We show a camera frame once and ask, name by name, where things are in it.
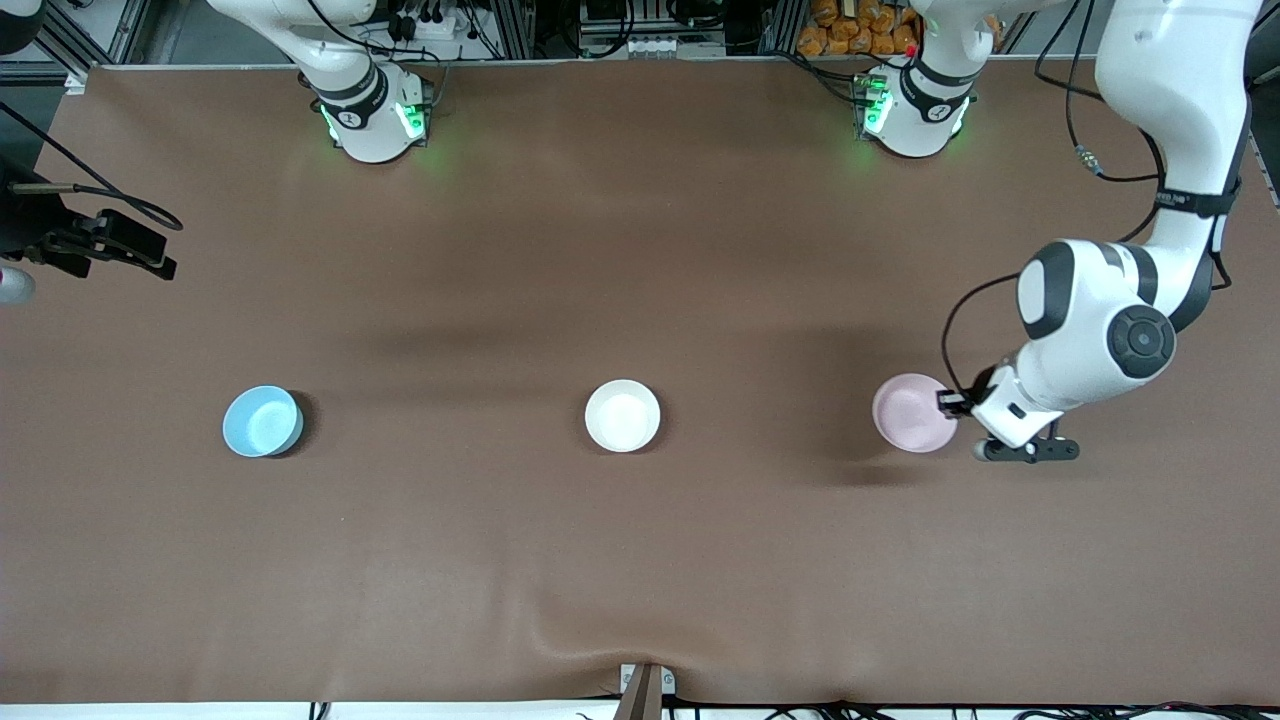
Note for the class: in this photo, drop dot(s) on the brown table mat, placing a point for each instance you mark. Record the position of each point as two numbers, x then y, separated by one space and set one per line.
640 560

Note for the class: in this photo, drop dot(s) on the white bowl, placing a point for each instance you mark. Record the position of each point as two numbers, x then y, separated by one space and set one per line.
622 416

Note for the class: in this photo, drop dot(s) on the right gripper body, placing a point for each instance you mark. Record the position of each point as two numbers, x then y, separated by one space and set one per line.
22 224

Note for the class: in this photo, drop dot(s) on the blue bowl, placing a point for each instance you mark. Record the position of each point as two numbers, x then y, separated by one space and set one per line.
262 422

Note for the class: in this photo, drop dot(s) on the aluminium frame post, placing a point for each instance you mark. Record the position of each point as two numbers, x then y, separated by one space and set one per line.
100 30
783 25
515 28

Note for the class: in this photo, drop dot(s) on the white power strip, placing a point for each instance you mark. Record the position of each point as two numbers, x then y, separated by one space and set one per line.
425 27

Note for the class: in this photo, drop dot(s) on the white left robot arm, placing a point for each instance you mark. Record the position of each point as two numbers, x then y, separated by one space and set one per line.
1150 120

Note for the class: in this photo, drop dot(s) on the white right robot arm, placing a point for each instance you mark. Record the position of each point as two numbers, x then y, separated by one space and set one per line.
370 130

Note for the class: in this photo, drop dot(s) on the white connector strip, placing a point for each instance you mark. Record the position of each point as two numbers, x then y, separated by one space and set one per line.
672 47

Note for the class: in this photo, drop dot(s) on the orange snack bags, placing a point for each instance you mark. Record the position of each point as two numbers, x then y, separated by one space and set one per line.
860 25

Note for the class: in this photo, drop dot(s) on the grey metal table clamp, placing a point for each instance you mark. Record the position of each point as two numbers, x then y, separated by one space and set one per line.
640 685

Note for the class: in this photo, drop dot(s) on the pink bowl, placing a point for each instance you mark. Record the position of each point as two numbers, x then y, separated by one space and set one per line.
908 412

